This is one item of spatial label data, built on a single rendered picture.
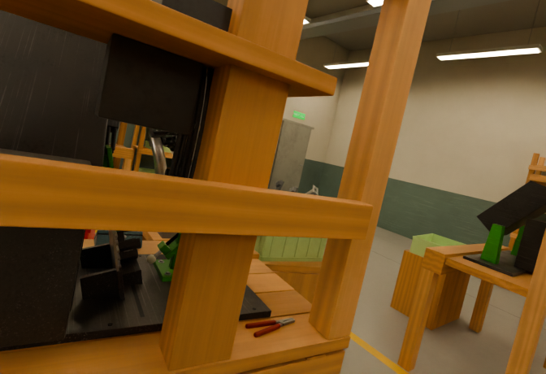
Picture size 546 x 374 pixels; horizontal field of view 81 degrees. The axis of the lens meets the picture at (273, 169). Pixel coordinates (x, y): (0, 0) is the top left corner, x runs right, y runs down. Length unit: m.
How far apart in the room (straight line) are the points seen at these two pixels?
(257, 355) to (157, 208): 0.46
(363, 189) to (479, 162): 6.81
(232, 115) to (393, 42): 0.50
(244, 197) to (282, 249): 1.13
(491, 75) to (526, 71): 0.58
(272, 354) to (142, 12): 0.77
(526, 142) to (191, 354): 7.16
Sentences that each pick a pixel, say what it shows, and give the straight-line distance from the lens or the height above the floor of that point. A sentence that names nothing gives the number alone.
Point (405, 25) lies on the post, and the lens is 0.97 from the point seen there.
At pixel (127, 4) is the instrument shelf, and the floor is 1.52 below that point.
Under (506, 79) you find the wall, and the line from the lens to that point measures 7.92.
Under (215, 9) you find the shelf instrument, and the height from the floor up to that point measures 1.60.
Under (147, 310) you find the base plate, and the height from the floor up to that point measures 0.90.
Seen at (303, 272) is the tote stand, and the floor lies 0.76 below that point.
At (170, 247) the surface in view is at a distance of 1.10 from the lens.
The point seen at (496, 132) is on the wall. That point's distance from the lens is 7.67.
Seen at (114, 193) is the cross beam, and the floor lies 1.24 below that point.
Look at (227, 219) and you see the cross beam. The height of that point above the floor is 1.22.
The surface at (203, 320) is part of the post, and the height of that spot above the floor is 0.98.
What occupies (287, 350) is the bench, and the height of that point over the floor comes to 0.88.
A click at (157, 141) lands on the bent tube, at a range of 0.93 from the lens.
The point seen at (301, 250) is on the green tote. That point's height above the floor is 0.85.
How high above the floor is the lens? 1.36
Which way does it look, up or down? 4 degrees down
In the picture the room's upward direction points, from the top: 12 degrees clockwise
